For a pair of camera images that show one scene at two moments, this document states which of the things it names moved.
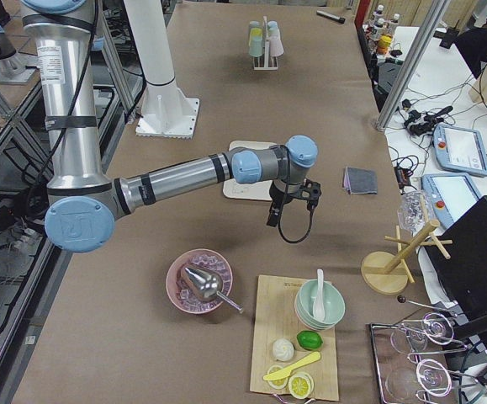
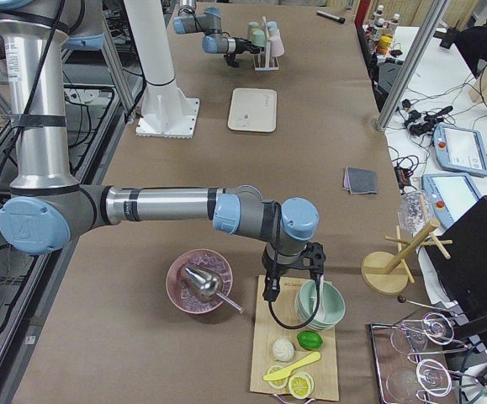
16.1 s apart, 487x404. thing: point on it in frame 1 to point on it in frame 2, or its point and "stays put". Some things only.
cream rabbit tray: [255, 191] to [252, 109]
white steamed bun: [283, 349] stays put
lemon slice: [300, 385] stays put
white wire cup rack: [267, 58] stays put
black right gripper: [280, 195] to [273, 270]
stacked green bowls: [333, 300] stays put
